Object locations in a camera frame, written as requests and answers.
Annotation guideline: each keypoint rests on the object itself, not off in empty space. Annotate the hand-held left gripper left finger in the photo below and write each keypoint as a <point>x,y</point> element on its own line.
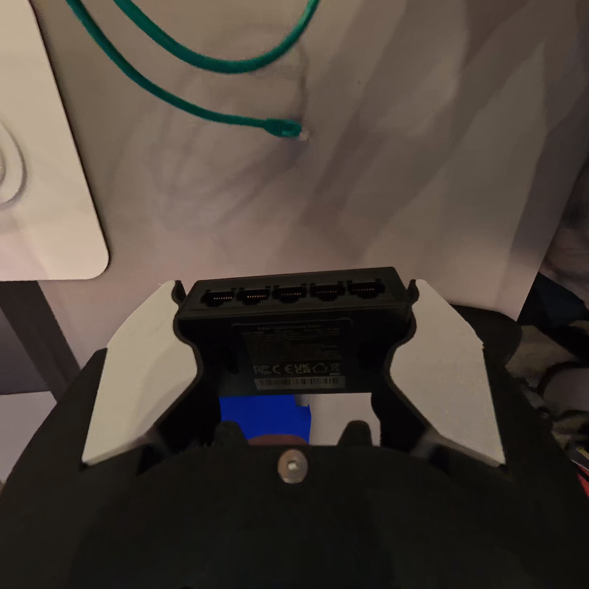
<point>138,368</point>

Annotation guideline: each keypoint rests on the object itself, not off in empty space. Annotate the blue plastic bin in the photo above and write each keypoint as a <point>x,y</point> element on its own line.
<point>262,414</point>

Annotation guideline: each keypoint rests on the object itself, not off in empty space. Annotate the black network switch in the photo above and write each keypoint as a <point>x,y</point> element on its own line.
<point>294,340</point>

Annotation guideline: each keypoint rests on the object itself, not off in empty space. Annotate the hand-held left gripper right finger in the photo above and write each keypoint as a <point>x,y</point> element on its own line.
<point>446,382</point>

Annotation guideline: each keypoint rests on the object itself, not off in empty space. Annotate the white sign stand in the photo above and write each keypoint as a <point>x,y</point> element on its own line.
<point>55,184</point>

